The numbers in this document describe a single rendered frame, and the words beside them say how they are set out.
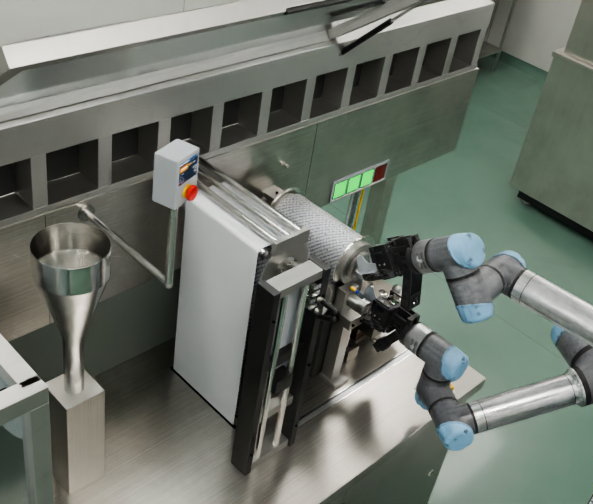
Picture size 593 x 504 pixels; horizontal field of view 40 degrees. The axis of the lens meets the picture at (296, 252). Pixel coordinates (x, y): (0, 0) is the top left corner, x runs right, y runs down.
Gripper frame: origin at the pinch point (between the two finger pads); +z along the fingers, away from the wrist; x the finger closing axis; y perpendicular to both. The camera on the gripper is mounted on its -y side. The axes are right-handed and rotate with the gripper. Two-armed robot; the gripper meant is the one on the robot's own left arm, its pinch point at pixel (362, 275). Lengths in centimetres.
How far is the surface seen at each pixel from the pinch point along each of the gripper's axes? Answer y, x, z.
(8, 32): 133, -53, 241
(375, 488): -57, 4, 18
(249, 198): 27.0, 23.2, 1.5
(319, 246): 9.6, 3.7, 7.2
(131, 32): 56, 70, -48
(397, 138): 26, -56, 26
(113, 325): 8, 45, 42
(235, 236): 20.8, 33.2, -2.8
